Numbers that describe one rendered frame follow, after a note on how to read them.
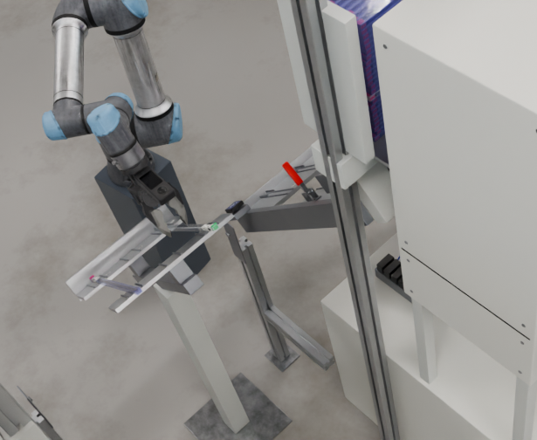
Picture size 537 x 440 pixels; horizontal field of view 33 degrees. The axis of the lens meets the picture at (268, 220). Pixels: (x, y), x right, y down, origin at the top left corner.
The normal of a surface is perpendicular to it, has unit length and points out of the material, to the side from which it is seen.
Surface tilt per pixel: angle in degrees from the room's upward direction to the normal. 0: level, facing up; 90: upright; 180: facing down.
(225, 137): 0
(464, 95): 90
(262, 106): 0
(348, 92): 90
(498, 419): 0
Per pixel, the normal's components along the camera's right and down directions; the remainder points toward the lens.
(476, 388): -0.18, -0.60
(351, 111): -0.73, 0.61
